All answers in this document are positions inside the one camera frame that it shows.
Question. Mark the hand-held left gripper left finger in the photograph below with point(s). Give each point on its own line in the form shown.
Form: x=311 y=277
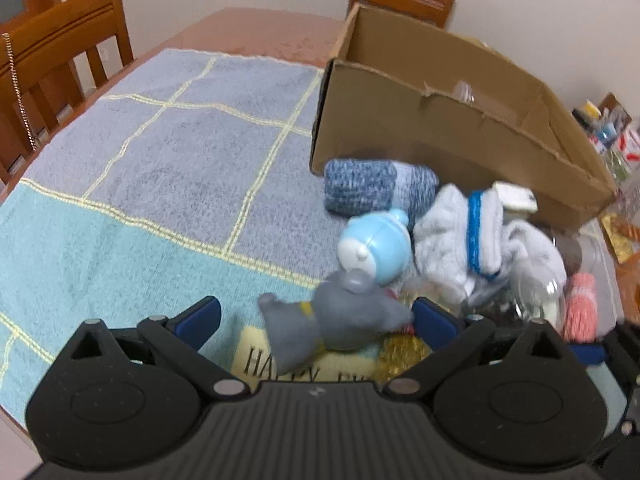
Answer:
x=200 y=317

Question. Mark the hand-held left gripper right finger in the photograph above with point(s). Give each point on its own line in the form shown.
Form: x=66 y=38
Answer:
x=435 y=321

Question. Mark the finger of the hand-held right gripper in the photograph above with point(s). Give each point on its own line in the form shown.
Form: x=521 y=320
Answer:
x=592 y=355

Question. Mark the white sock with blue stripe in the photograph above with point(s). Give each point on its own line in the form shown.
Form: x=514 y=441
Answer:
x=450 y=240

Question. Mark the clear plastic jar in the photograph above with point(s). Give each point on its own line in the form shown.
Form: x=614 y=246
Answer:
x=537 y=292

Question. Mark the grey plush toy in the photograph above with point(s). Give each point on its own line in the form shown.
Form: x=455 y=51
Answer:
x=345 y=320

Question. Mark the blue and white toy figure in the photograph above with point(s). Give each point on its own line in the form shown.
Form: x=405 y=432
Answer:
x=377 y=245

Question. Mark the blue knit sock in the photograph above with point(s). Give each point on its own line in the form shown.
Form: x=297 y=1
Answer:
x=365 y=185

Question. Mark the brown cardboard box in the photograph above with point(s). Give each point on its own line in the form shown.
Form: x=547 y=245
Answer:
x=425 y=130

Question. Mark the cream greeting card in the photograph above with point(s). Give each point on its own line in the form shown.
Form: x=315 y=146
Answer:
x=250 y=355

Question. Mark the gold foil packet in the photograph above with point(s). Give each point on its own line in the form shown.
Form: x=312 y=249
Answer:
x=620 y=235

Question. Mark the blue checked towel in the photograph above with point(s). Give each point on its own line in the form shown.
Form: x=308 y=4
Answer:
x=150 y=170

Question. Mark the clear water bottle red label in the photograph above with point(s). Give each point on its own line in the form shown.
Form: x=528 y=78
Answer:
x=631 y=146

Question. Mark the small blue bottle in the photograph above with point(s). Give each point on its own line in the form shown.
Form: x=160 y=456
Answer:
x=607 y=133

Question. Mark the jar with yellow lid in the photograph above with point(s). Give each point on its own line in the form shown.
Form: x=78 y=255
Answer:
x=591 y=109

